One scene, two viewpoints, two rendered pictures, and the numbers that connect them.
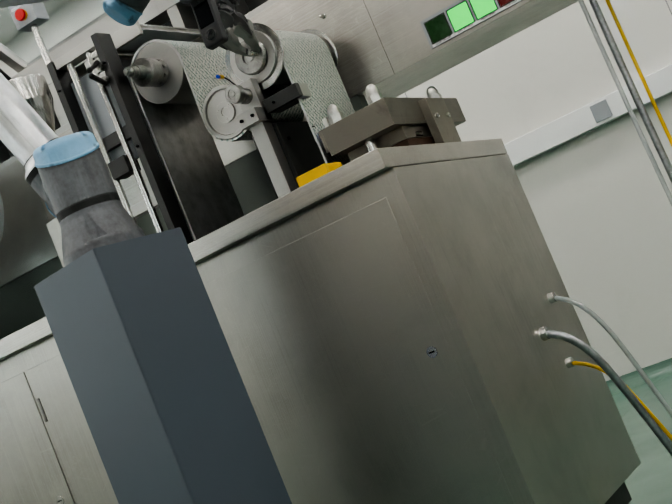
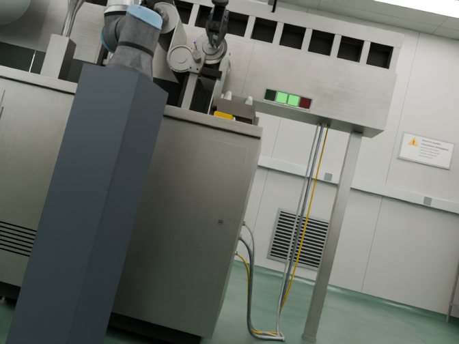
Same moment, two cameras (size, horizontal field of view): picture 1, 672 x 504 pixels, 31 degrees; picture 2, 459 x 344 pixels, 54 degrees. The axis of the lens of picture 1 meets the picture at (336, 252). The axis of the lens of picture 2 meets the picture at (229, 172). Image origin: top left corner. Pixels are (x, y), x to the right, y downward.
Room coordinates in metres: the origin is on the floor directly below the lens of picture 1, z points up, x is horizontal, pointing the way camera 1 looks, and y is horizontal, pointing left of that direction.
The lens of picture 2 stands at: (0.69, 0.59, 0.60)
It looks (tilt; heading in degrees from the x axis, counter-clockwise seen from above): 4 degrees up; 336
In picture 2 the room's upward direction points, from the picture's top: 14 degrees clockwise
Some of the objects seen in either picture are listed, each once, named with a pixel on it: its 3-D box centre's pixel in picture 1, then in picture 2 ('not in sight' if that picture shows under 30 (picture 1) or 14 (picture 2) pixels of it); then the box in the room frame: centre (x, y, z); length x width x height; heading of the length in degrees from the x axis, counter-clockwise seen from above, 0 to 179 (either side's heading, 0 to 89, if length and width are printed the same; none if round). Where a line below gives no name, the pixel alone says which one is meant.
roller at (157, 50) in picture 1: (188, 73); (167, 29); (2.80, 0.16, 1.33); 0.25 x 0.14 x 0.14; 152
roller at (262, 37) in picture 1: (281, 59); (213, 56); (2.67, -0.05, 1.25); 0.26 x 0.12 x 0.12; 152
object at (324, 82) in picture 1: (326, 102); (218, 87); (2.64, -0.11, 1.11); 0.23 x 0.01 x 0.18; 152
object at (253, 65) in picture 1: (251, 57); (210, 46); (2.55, 0.01, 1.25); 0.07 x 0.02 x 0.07; 62
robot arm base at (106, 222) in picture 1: (97, 230); (132, 63); (2.12, 0.38, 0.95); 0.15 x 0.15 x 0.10
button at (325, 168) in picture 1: (320, 175); (223, 117); (2.28, -0.03, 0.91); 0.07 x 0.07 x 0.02; 62
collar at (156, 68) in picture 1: (149, 72); (160, 15); (2.66, 0.23, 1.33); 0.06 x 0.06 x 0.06; 62
